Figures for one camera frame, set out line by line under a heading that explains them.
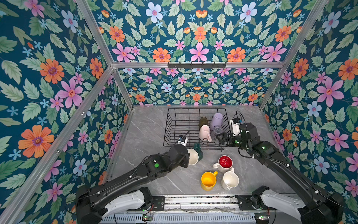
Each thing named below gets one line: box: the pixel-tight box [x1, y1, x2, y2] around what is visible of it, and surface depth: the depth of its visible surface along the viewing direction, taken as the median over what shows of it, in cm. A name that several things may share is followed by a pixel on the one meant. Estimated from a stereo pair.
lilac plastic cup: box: [209, 112, 224, 131], surface depth 96 cm
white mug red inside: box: [212, 154, 234, 173], surface depth 84 cm
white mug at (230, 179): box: [221, 167, 240, 191], surface depth 78 cm
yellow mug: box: [200, 170, 219, 192], surface depth 78 cm
